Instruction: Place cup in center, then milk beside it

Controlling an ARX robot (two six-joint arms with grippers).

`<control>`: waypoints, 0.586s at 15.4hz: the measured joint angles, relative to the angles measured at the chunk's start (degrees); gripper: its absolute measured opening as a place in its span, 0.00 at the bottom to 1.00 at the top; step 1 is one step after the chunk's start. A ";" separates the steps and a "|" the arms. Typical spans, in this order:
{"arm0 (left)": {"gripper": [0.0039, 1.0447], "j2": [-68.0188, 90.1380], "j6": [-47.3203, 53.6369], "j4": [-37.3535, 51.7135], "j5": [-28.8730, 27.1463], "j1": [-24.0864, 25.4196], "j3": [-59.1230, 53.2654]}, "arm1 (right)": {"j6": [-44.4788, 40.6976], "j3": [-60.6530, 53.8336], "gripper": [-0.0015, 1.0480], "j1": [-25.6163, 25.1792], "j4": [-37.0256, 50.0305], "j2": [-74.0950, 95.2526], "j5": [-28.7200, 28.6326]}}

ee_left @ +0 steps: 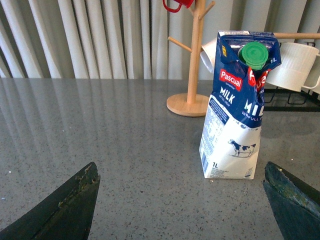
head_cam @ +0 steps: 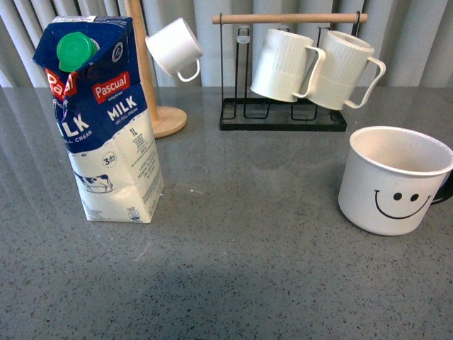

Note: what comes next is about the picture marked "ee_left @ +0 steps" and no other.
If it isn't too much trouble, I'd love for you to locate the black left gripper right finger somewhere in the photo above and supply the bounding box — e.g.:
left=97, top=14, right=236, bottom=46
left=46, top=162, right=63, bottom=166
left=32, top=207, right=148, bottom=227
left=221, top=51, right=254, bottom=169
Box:
left=263, top=161, right=320, bottom=240

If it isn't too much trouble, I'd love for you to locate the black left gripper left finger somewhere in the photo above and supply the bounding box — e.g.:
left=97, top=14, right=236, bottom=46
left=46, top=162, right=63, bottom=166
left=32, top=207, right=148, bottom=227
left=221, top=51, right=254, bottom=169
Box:
left=0, top=162, right=101, bottom=240

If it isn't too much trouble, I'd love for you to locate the blue white milk carton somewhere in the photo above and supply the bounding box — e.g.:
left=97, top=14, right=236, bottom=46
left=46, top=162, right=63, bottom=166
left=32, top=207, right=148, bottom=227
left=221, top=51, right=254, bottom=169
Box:
left=199, top=30, right=281, bottom=180

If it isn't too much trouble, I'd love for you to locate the white ribbed mug right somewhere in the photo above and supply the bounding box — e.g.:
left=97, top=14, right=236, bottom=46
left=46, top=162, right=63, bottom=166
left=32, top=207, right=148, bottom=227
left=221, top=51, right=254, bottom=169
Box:
left=302, top=54, right=320, bottom=94

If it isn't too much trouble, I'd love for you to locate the white ribbed mug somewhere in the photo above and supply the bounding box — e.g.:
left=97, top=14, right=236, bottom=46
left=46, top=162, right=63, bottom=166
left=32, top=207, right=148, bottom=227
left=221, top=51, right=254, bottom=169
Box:
left=266, top=42, right=320, bottom=92
left=302, top=54, right=320, bottom=94

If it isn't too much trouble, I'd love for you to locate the wooden mug tree stand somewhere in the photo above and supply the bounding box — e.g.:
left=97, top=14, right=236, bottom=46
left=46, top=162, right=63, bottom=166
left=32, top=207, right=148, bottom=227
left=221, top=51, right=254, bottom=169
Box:
left=162, top=0, right=216, bottom=117

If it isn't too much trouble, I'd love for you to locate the white ribbed mug left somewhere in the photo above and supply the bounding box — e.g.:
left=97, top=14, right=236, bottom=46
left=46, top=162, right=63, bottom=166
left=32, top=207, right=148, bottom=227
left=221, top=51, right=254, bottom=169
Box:
left=266, top=42, right=320, bottom=92

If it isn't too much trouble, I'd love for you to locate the black rack with wooden bar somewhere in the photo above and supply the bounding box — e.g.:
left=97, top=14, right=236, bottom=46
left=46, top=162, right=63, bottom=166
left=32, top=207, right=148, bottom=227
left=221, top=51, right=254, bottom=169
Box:
left=264, top=42, right=320, bottom=112

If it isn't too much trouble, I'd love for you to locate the white mug on tree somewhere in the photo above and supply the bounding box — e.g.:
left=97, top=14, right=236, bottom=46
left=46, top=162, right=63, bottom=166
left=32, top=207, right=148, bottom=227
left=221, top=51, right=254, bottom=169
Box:
left=200, top=38, right=217, bottom=74

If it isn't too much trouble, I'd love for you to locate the red mug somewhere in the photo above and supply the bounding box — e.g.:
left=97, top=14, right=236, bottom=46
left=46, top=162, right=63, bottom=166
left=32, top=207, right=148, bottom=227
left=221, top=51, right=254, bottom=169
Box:
left=162, top=0, right=194, bottom=13

